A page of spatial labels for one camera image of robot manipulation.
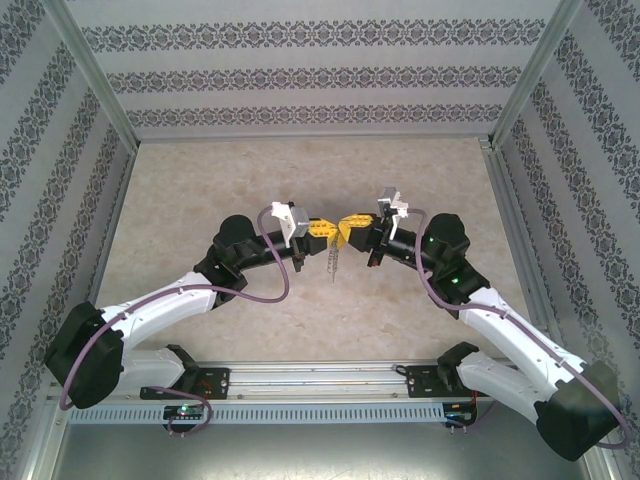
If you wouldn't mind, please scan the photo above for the circuit board with green light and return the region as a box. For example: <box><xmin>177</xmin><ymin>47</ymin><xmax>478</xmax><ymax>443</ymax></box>
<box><xmin>163</xmin><ymin>404</ymin><xmax>206</xmax><ymax>421</ymax></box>

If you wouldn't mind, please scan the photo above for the grey metal sheet panel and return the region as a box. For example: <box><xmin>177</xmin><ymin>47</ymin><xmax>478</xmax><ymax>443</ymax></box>
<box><xmin>49</xmin><ymin>423</ymin><xmax>601</xmax><ymax>480</ymax></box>

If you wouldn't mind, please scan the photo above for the aluminium side rail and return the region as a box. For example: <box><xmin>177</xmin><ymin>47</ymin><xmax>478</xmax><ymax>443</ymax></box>
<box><xmin>479</xmin><ymin>138</ymin><xmax>561</xmax><ymax>359</ymax></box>
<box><xmin>67</xmin><ymin>142</ymin><xmax>139</xmax><ymax>366</ymax></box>

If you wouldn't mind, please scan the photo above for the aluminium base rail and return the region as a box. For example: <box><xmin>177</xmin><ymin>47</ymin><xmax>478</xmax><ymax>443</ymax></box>
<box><xmin>49</xmin><ymin>357</ymin><xmax>589</xmax><ymax>402</ymax></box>

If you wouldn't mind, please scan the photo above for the grey slotted cable duct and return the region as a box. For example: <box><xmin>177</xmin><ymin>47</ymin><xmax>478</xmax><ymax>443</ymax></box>
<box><xmin>67</xmin><ymin>402</ymin><xmax>446</xmax><ymax>426</ymax></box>

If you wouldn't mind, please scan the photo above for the aluminium frame post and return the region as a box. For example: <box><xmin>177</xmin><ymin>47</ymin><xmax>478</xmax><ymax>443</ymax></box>
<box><xmin>39</xmin><ymin>0</ymin><xmax>141</xmax><ymax>149</ymax></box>
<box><xmin>488</xmin><ymin>0</ymin><xmax>591</xmax><ymax>149</ymax></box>

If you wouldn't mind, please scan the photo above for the aluminium frame bar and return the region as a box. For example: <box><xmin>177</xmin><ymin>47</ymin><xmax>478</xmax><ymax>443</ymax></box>
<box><xmin>12</xmin><ymin>397</ymin><xmax>69</xmax><ymax>480</ymax></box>
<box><xmin>574</xmin><ymin>439</ymin><xmax>626</xmax><ymax>480</ymax></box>

